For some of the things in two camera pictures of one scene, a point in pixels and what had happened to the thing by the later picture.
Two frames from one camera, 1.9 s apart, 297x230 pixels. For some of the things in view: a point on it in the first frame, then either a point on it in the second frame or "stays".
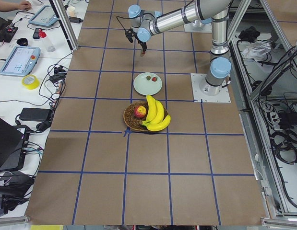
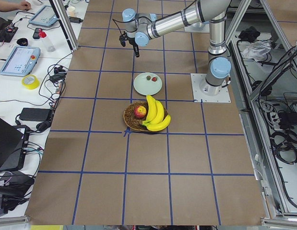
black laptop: [10, 142] stays
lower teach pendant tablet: [21, 61] stays
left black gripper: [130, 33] to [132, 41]
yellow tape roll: [34, 85] stays
